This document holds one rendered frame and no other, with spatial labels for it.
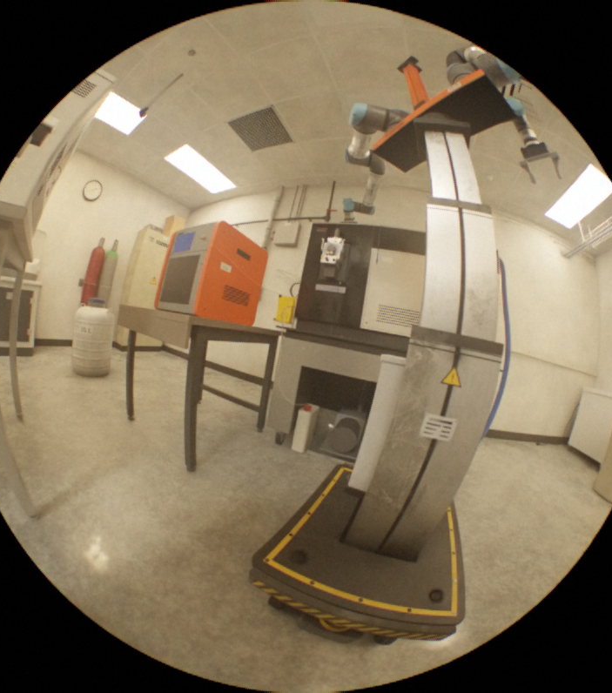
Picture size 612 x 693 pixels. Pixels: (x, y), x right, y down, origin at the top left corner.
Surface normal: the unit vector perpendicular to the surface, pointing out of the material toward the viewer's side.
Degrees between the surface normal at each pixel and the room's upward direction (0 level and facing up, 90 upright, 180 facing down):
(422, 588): 0
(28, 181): 90
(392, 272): 90
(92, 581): 0
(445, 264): 90
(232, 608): 0
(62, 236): 90
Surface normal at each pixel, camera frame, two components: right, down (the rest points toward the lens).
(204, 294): 0.92, 0.18
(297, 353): -0.34, -0.02
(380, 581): 0.18, -0.98
